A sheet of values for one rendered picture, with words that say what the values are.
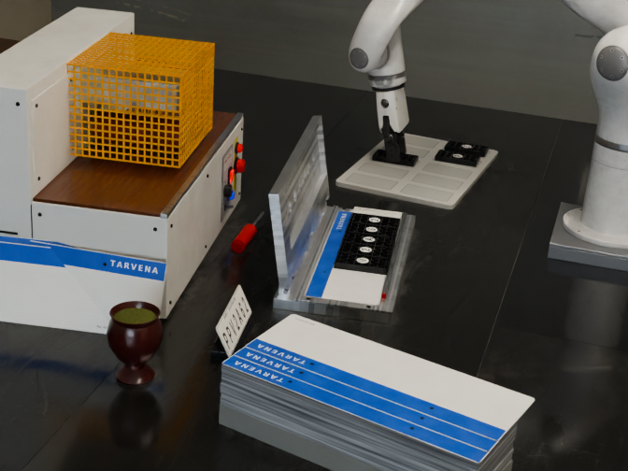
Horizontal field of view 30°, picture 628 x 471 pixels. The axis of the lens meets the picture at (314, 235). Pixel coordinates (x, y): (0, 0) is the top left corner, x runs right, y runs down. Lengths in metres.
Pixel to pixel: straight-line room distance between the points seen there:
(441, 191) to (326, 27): 2.00
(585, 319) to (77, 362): 0.88
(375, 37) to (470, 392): 1.09
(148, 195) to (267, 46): 2.66
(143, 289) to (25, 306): 0.20
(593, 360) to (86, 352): 0.83
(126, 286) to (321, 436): 0.48
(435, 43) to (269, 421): 2.91
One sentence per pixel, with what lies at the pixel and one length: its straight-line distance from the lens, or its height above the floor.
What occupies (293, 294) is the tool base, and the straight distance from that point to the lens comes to 2.04.
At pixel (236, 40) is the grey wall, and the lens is 4.62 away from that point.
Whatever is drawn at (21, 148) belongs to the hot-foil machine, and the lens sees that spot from 1.94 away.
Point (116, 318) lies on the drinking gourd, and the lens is 1.78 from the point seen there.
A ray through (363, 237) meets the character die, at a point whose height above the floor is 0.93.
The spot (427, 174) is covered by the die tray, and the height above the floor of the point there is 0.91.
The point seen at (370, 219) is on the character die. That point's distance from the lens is 2.34.
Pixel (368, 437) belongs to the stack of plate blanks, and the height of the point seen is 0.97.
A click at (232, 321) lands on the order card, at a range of 1.90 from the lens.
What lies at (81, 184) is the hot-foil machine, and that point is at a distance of 2.01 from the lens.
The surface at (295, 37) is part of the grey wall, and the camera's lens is 4.54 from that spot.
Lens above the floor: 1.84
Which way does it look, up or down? 24 degrees down
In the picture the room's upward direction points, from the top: 4 degrees clockwise
